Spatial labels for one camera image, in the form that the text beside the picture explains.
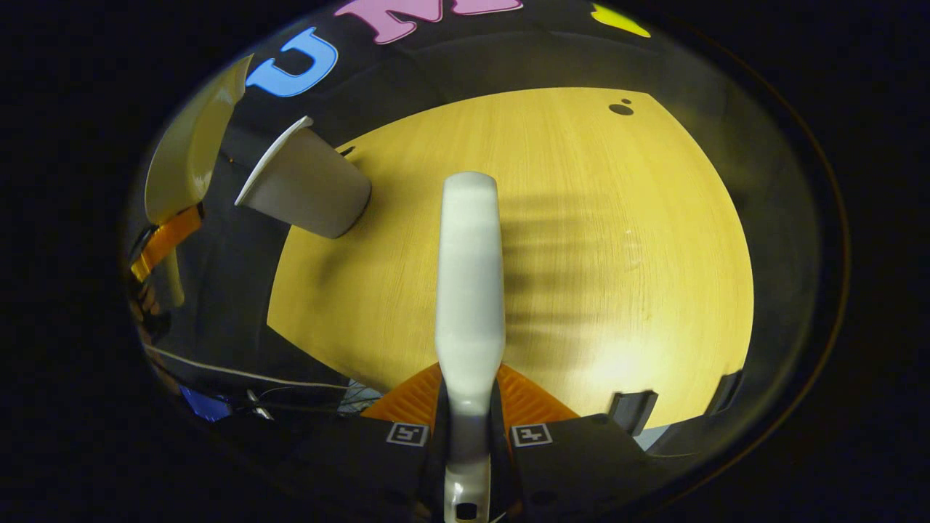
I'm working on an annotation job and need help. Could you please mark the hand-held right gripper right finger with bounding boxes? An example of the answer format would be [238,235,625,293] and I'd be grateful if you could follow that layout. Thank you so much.
[494,362,655,520]

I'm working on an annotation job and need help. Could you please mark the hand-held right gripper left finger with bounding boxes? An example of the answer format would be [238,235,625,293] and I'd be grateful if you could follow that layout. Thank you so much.
[291,362,445,520]

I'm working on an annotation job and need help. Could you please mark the white dustpan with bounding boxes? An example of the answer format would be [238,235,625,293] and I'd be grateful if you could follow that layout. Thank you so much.
[144,54,255,307]

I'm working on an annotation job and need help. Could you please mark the grey garbage bin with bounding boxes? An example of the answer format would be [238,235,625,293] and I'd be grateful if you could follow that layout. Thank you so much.
[234,115,373,240]

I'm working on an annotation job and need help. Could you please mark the wooden desktop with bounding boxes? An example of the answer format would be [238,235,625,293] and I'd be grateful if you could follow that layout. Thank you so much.
[267,87,755,431]

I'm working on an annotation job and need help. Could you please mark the blue object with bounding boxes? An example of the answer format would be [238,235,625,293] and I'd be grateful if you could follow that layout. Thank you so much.
[179,385,233,423]

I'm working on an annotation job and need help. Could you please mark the black desk bracket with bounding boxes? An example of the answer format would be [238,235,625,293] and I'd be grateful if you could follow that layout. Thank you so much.
[708,370,746,416]
[609,390,659,437]

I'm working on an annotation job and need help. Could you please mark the white cable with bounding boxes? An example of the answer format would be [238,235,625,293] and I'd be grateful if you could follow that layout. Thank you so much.
[144,344,351,391]

